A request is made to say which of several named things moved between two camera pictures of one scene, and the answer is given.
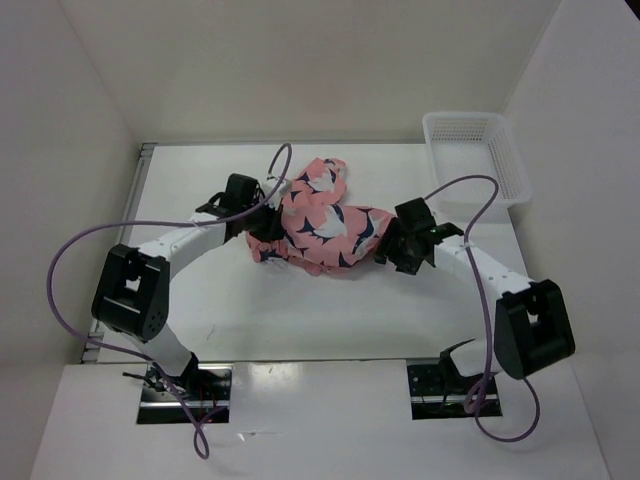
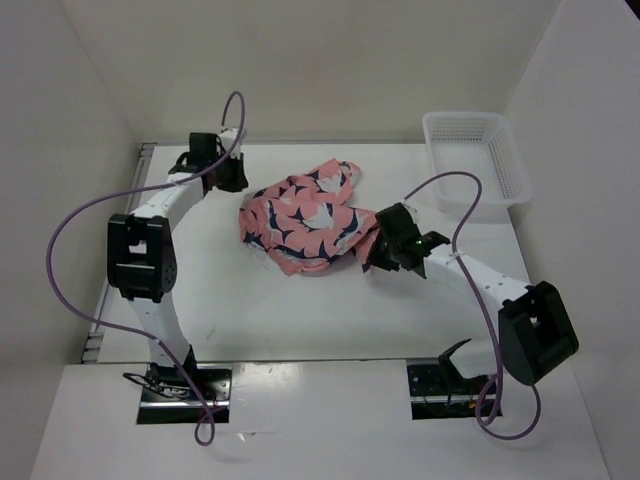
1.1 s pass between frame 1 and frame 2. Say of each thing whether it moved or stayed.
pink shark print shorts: stayed
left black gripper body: moved
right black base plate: stayed
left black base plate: stayed
